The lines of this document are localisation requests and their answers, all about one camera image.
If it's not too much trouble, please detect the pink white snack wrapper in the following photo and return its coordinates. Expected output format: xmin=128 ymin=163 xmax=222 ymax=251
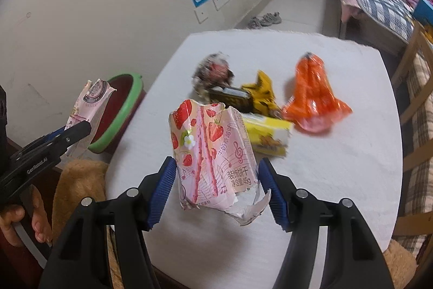
xmin=64 ymin=78 xmax=117 ymax=159

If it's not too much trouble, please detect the plaid chair cushion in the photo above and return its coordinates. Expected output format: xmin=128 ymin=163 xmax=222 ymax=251
xmin=402 ymin=52 xmax=433 ymax=229

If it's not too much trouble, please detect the tan fluffy cushion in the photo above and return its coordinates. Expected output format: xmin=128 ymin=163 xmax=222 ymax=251
xmin=51 ymin=158 xmax=418 ymax=289

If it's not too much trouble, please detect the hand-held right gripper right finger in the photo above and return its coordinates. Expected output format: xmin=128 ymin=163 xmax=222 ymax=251
xmin=258 ymin=158 xmax=396 ymax=289

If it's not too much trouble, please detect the dark brown snack wrapper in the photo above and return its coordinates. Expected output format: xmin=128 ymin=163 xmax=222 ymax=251
xmin=208 ymin=86 xmax=252 ymax=113

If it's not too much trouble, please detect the crumpled printed paper wrapper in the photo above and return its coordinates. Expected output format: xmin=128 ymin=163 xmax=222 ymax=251
xmin=192 ymin=52 xmax=235 ymax=100

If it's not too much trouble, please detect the bed with plaid blanket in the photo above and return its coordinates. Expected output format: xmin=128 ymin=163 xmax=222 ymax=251
xmin=332 ymin=0 xmax=416 ymax=42

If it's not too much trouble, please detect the orange snack wrapper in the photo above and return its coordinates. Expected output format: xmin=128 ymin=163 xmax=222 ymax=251
xmin=281 ymin=52 xmax=353 ymax=134

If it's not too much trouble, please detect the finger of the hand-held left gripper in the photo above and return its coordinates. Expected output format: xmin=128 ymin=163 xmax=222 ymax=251
xmin=20 ymin=126 xmax=68 ymax=154
xmin=41 ymin=121 xmax=93 ymax=161

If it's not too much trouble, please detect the green-rimmed red basin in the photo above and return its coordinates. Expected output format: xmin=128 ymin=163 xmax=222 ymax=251
xmin=87 ymin=73 xmax=147 ymax=154

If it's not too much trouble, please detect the blue book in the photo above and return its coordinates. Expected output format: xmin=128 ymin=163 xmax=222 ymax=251
xmin=412 ymin=0 xmax=433 ymax=26

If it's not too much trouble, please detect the single white wall socket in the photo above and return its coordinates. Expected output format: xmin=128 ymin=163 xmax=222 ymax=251
xmin=194 ymin=8 xmax=209 ymax=25

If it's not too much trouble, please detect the person's left hand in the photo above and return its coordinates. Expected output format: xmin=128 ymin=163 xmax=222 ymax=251
xmin=0 ymin=186 xmax=54 ymax=248

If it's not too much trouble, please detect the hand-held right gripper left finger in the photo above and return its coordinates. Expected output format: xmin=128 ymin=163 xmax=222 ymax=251
xmin=44 ymin=156 xmax=177 ymax=289

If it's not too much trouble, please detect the yellow snack wrapper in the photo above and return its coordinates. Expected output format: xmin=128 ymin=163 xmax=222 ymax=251
xmin=241 ymin=70 xmax=283 ymax=117

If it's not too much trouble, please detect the pink strawberry biscuit box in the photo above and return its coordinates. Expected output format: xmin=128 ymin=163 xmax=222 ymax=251
xmin=168 ymin=99 xmax=273 ymax=227

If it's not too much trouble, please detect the pink bed sheet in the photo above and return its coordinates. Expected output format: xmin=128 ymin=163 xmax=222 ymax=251
xmin=338 ymin=0 xmax=364 ymax=24

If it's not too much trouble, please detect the wooden chair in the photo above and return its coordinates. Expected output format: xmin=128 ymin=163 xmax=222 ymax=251
xmin=389 ymin=20 xmax=433 ymax=242

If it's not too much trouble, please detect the yellow carton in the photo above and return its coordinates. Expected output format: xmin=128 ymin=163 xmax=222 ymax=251
xmin=237 ymin=113 xmax=294 ymax=158

